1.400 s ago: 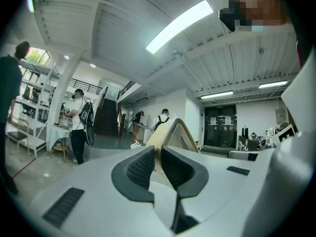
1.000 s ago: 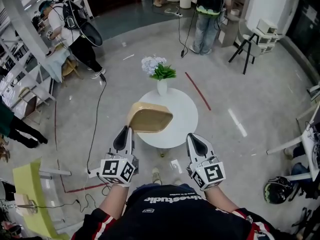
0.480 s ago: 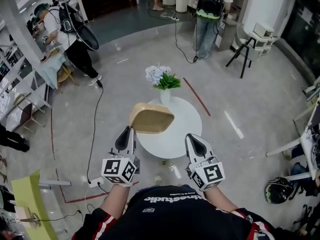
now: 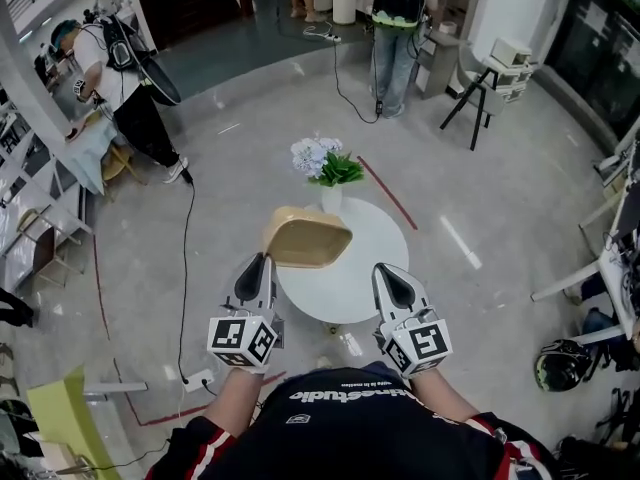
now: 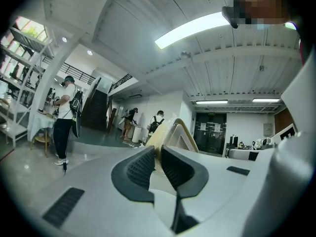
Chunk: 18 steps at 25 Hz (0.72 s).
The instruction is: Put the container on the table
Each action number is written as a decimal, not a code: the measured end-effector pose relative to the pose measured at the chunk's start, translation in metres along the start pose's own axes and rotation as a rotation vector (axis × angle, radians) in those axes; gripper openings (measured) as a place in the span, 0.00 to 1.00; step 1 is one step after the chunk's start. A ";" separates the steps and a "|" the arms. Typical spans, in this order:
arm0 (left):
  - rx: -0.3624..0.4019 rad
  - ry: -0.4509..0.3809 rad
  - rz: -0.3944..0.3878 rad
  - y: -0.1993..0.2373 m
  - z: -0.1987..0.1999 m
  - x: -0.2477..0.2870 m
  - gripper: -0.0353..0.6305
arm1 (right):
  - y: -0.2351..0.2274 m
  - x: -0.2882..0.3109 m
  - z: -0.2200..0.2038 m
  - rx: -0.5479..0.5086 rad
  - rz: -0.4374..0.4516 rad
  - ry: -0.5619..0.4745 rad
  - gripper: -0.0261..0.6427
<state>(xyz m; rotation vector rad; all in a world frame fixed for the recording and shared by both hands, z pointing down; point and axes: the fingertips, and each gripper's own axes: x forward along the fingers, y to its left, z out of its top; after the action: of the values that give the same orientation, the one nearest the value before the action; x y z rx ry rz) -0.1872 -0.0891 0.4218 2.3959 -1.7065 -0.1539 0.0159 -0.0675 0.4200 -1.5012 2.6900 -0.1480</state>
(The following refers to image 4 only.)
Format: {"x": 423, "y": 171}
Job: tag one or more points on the blue flower bouquet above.
{"x": 325, "y": 163}

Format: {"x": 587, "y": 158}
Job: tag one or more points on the white metal shelf rack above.
{"x": 30, "y": 168}

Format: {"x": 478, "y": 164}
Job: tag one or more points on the white metal desk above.
{"x": 612, "y": 278}

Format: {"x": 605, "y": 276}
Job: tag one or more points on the yellow-green panel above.
{"x": 65, "y": 418}

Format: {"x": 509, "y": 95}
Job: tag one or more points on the black double door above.
{"x": 590, "y": 33}

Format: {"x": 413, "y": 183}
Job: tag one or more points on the person's left forearm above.
{"x": 235, "y": 398}

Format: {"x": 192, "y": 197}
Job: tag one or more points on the white vase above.
{"x": 331, "y": 200}

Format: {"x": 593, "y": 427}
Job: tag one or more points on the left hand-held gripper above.
{"x": 240, "y": 340}

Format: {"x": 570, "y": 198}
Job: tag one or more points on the black oval bag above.
{"x": 160, "y": 80}

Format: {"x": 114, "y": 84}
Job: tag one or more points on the grey chair black legs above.
{"x": 487, "y": 98}

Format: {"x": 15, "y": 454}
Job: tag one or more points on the cloth-covered side table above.
{"x": 87, "y": 153}

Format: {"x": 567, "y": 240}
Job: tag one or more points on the black backpack white trim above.
{"x": 117, "y": 48}

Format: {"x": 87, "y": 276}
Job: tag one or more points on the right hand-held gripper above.
{"x": 422, "y": 345}

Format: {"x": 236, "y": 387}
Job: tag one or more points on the person's right forearm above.
{"x": 440, "y": 393}

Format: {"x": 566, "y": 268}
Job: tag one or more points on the person's black shirt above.
{"x": 350, "y": 433}

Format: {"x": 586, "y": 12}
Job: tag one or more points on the grey cabinet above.
{"x": 442, "y": 63}

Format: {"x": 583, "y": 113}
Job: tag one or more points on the white tape roll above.
{"x": 448, "y": 27}

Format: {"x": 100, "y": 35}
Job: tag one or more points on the brown wooden chair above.
{"x": 45, "y": 250}

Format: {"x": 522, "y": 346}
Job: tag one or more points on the white power strip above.
{"x": 199, "y": 382}
{"x": 325, "y": 35}

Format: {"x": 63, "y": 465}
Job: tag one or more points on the cream microwave oven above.
{"x": 510, "y": 50}

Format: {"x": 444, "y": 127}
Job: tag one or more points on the white round table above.
{"x": 345, "y": 288}

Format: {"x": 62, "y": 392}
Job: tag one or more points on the yellow wooden stool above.
{"x": 120, "y": 165}

